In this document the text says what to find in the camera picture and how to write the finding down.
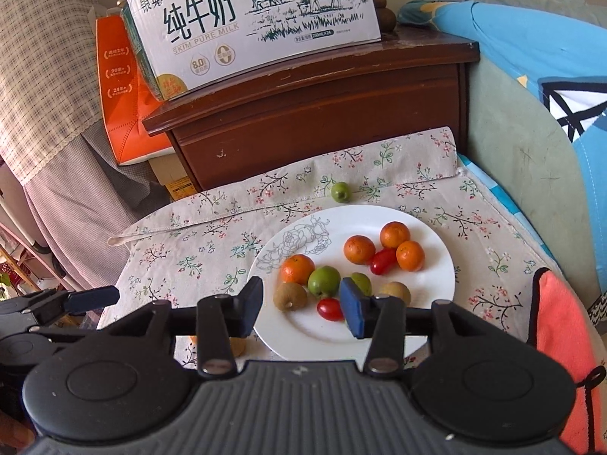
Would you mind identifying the orange cardboard box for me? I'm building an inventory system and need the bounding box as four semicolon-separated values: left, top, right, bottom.
96;16;174;165

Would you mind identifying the white ceramic plate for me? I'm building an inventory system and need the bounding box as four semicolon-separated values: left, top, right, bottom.
249;204;456;365

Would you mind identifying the brown kiwi top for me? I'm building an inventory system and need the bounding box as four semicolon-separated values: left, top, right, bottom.
230;338;247;358

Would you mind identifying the brown kiwi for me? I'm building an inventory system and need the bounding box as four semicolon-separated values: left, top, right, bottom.
230;338;247;358
379;281;412;306
273;282;308;311

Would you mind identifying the checkered beige fabric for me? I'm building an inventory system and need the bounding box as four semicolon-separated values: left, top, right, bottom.
0;0;172;295

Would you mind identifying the large green jujube front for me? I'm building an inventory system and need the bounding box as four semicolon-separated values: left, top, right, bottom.
331;182;352;203

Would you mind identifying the floral tablecloth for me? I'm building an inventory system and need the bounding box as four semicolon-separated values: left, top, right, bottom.
100;127;554;340

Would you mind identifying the pink cloth black trim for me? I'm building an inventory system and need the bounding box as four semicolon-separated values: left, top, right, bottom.
528;268;606;454

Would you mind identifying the white milk carton box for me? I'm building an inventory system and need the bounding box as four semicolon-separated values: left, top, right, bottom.
121;0;381;101

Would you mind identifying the dark wooden cabinet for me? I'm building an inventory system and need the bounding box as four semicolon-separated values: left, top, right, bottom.
143;26;480;191

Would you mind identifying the red cherry tomato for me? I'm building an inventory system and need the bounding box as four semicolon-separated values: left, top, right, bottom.
370;248;398;275
316;298;344;322

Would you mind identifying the brown cardboard box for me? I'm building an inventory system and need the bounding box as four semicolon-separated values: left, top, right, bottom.
148;154;197;201

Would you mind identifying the blue green pillow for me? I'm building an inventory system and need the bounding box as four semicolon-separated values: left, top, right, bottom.
397;0;606;303

